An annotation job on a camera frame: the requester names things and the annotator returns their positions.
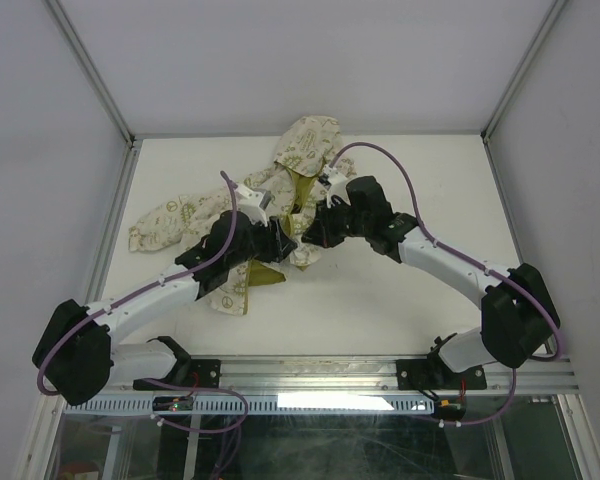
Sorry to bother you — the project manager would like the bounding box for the white slotted cable duct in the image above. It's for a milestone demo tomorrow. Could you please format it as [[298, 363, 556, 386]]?
[[66, 392, 434, 416]]

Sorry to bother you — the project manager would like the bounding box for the left aluminium frame post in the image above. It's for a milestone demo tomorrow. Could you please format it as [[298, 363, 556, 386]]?
[[43, 0, 135, 182]]

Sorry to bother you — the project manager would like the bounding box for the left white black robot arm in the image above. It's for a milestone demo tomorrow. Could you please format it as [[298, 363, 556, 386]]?
[[32, 211, 297, 406]]

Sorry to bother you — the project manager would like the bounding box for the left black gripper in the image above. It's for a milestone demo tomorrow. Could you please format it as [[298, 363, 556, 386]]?
[[226, 213, 296, 270]]

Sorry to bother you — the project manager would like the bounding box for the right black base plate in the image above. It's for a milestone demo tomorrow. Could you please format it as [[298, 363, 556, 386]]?
[[395, 358, 487, 391]]

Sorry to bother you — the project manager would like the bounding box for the aluminium mounting rail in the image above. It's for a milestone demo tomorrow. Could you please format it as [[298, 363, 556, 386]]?
[[105, 355, 579, 395]]

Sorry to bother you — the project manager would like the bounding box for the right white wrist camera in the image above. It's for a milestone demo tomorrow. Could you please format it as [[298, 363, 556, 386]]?
[[318, 165, 350, 208]]

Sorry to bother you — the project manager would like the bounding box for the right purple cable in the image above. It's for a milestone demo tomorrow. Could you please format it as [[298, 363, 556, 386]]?
[[327, 142, 569, 429]]

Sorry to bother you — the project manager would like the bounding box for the aluminium frame post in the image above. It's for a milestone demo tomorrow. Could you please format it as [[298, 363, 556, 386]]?
[[43, 0, 135, 182], [481, 0, 570, 145]]

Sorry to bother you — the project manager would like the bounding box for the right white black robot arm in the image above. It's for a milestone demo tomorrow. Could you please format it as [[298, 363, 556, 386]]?
[[302, 171, 560, 389]]

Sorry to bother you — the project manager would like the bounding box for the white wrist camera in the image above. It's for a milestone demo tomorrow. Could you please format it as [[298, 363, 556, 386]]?
[[318, 165, 350, 208], [234, 183, 272, 226]]

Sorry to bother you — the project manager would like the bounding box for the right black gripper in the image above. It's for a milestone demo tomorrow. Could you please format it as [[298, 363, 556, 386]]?
[[301, 196, 370, 249]]

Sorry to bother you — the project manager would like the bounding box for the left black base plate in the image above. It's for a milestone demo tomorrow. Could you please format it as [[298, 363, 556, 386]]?
[[154, 358, 221, 390]]

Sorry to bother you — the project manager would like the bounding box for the cream green-printed hooded jacket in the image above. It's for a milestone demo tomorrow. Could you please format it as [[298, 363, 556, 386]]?
[[128, 115, 344, 316]]

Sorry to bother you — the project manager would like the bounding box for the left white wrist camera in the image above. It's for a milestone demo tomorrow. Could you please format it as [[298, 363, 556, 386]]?
[[234, 183, 272, 226]]

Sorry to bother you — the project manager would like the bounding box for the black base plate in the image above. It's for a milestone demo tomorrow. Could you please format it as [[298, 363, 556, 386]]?
[[154, 358, 221, 390], [395, 358, 487, 391]]

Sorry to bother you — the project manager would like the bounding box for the right aluminium frame post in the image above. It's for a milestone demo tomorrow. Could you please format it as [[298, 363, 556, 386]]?
[[481, 0, 570, 145]]

